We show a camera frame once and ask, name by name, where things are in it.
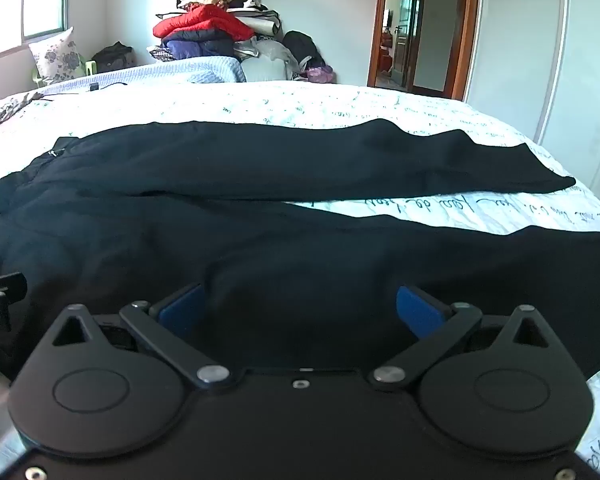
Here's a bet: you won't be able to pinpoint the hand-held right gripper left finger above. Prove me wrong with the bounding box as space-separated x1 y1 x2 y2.
51 282 232 390

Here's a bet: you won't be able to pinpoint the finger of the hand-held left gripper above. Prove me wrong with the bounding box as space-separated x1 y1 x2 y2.
0 272 29 309

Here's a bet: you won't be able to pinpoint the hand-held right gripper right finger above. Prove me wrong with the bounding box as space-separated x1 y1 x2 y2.
369 285 556 390

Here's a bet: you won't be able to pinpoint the black pants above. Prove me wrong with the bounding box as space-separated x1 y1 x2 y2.
0 119 600 382

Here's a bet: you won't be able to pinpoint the brown patterned cloth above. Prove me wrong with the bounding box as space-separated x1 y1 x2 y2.
0 92 43 133

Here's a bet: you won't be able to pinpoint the bed with white printed sheet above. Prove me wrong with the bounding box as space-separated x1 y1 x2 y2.
0 67 600 480

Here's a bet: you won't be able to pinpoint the floral pillow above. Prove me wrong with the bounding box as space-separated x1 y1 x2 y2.
28 26 83 86

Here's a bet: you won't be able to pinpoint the light blue quilted blanket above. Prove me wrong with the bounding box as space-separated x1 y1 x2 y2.
125 56 247 85

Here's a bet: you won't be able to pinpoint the green plastic chair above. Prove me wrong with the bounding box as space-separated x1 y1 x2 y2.
32 57 98 86

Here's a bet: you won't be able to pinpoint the black duffel bag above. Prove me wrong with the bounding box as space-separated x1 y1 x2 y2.
91 42 135 73

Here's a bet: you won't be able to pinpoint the grey storage bag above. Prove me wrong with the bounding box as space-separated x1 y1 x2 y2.
235 37 301 82

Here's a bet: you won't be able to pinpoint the navy puffer jacket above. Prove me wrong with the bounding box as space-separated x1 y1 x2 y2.
161 29 236 61

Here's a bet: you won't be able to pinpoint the white wardrobe with flower stickers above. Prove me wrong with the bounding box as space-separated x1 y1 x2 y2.
462 0 600 231

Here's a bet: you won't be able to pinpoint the black backpack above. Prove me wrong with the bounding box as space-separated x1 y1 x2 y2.
282 30 327 71

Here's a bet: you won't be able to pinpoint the red puffer jacket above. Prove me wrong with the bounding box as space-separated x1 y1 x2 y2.
152 4 256 41

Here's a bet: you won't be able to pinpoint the wooden door frame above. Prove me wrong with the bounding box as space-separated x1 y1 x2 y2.
366 0 482 102

